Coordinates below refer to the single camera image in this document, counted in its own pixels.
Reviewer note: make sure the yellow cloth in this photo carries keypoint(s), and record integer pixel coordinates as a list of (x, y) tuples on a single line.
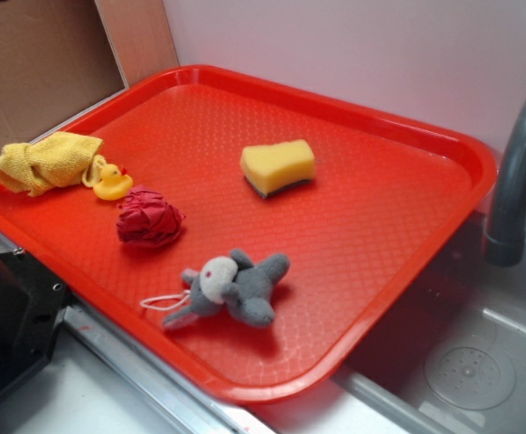
[(60, 160)]

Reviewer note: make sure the grey sink faucet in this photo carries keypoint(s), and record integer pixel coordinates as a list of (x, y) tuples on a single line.
[(505, 226)]

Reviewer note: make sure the yellow rubber duck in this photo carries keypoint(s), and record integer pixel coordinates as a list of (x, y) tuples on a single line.
[(114, 183)]

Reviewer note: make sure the brown cardboard panel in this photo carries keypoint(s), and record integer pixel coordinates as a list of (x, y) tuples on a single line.
[(55, 61)]

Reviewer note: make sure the grey plush toy animal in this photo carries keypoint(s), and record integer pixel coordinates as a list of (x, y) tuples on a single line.
[(232, 283)]

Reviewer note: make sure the grey toy sink basin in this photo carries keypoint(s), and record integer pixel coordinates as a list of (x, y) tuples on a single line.
[(449, 356)]

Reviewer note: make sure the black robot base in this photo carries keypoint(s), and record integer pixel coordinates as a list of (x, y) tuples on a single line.
[(32, 303)]

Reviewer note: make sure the crumpled red cloth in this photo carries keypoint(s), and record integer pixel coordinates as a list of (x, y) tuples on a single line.
[(147, 220)]

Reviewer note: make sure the yellow sponge with dark base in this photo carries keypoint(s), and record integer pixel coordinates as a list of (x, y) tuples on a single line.
[(270, 169)]

